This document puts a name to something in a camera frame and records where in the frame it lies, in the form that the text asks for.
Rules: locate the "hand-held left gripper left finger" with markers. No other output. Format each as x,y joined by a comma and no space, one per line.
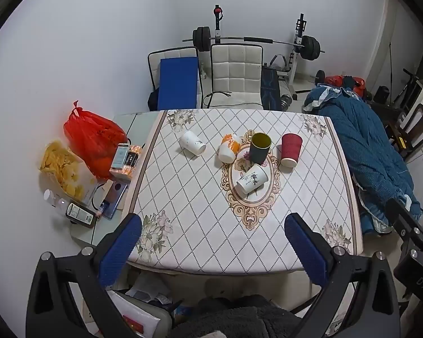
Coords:
121,250

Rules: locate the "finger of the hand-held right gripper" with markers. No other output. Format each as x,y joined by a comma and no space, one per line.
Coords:
403,218

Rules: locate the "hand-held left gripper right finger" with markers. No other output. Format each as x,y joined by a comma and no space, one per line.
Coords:
305,251

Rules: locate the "white cup with bamboo print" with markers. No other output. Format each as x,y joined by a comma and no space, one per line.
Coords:
252,179

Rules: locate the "red ribbed paper cup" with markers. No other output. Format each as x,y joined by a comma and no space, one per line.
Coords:
290,149

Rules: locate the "dark green cup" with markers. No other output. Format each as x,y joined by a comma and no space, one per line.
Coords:
260,148

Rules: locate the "plain white cup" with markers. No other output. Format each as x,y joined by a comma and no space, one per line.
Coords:
192,142

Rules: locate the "orange and white cup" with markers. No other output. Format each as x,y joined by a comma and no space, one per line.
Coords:
229,148

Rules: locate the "blue smartphone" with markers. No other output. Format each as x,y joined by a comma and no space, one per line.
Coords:
113,197

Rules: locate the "dark bottle with label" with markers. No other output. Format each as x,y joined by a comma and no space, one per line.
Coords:
80,214

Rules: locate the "white bag with red label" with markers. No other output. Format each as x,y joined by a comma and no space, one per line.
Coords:
137,317

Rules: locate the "orange and white box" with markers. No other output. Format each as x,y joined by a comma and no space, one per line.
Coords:
121,174

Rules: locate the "brown wooden chair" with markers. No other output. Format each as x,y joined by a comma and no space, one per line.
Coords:
421,126

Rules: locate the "white diamond pattern tablecloth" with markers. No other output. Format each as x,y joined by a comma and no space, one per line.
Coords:
197,225

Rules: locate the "clear plastic bottle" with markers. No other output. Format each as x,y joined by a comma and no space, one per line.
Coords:
54,200

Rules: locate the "blue knitted blanket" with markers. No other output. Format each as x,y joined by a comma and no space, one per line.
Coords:
359,141

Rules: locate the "light blue small packet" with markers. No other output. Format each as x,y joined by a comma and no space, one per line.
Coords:
120,157

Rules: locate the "person's grey fleece clothing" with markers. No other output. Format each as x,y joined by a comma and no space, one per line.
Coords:
232,318

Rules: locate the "clear bag of chips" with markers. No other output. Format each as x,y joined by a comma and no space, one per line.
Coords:
65,169

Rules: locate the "red plastic bag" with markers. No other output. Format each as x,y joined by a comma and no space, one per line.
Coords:
91,137

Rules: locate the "black speaker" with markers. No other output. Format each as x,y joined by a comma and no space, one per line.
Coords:
381,95

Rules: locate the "metal dumbbell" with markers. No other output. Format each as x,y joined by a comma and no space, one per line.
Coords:
286,100

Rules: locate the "black patterned weight bench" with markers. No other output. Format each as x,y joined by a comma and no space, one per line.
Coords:
270,88

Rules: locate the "blue folded mat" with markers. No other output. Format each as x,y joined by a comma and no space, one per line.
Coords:
178,84

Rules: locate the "white quilted chair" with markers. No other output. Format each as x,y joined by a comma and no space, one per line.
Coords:
234,74

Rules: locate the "black barbell with plates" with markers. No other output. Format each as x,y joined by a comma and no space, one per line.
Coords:
202,38

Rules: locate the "white chair with black frame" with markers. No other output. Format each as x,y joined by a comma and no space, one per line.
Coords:
169,53

